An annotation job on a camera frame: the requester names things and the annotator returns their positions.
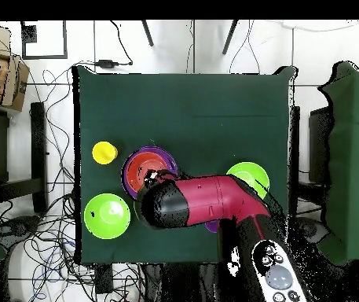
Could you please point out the purple plastic cup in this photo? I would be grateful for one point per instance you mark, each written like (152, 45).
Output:
(212, 226)

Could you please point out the black bench frame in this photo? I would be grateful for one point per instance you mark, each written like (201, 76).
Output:
(39, 157)

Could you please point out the orange ribbed plastic bowl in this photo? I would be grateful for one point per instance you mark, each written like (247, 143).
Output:
(141, 166)

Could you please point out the purple plastic bowl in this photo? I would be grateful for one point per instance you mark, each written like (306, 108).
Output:
(128, 160)

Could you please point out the yellow plastic cup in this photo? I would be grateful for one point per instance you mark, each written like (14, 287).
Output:
(103, 152)

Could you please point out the black power adapter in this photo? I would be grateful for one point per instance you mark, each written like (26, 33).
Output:
(106, 63)

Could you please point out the black tripod leg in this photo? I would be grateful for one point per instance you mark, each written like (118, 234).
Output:
(230, 36)
(147, 33)

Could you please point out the black square frame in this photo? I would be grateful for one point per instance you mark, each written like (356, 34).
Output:
(64, 41)

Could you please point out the green plastic bowl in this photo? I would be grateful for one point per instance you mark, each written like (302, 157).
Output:
(254, 176)
(106, 217)

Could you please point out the brown cardboard box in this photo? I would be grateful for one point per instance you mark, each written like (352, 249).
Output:
(12, 85)

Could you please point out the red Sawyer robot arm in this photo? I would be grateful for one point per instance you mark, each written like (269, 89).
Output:
(216, 198)

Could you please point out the grey stand foot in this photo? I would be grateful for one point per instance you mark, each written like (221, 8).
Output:
(311, 231)

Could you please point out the black stand foot with knob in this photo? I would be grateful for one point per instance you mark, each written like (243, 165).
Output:
(19, 226)

